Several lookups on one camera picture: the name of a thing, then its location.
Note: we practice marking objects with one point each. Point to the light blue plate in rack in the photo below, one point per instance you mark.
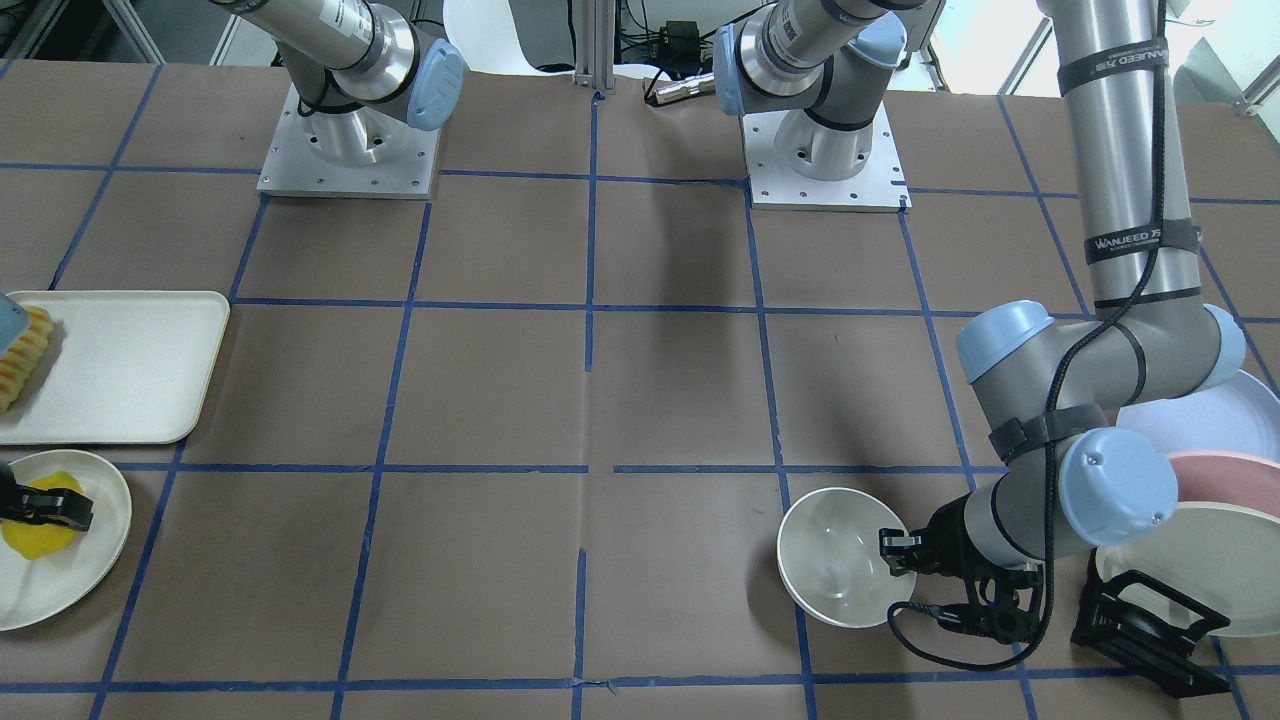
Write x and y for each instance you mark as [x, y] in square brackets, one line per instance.
[1240, 416]

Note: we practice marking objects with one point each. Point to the cream plate in rack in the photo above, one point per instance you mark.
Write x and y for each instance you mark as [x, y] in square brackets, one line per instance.
[1223, 556]

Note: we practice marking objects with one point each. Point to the white rectangular tray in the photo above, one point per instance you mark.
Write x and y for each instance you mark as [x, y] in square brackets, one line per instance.
[123, 367]

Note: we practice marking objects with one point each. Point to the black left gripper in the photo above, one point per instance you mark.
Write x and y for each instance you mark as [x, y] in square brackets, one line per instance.
[950, 548]

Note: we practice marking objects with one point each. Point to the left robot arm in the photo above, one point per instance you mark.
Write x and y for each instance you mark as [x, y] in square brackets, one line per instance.
[1074, 482]

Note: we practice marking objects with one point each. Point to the pink plate in rack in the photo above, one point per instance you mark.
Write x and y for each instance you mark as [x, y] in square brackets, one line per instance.
[1226, 477]

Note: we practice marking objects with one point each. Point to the aluminium frame post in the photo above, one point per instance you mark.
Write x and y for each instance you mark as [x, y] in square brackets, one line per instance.
[593, 34]

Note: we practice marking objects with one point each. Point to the white ceramic bowl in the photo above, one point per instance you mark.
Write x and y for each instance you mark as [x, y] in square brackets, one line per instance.
[828, 554]

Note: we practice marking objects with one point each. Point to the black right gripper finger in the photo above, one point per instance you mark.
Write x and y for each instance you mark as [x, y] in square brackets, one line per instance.
[61, 507]

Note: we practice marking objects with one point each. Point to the black plate rack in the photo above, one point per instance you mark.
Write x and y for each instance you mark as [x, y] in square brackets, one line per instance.
[1141, 641]

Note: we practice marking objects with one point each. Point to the white chair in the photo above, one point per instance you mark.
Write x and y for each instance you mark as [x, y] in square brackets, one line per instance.
[485, 32]

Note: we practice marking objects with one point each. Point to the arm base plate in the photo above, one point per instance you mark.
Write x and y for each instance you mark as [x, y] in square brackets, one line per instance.
[357, 155]
[795, 164]

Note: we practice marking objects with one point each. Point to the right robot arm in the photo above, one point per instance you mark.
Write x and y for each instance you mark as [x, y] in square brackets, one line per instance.
[364, 53]

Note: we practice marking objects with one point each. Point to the yellow lemon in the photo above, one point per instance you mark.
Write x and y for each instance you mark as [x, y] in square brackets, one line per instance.
[35, 541]

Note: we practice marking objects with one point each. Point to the white flat plate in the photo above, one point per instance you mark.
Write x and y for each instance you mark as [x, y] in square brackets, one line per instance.
[34, 590]

